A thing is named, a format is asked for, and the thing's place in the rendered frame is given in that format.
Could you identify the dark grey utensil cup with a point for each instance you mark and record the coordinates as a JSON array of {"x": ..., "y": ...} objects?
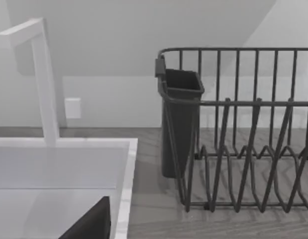
[{"x": 178, "y": 124}]

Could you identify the white sink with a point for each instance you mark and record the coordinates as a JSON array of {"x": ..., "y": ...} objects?
[{"x": 69, "y": 169}]

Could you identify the white wall socket plate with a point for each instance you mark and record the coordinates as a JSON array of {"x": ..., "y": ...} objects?
[{"x": 72, "y": 108}]

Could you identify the tall white tap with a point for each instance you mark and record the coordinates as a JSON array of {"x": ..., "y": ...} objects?
[{"x": 45, "y": 82}]

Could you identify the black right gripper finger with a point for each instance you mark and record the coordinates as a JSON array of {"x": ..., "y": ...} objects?
[{"x": 96, "y": 221}]

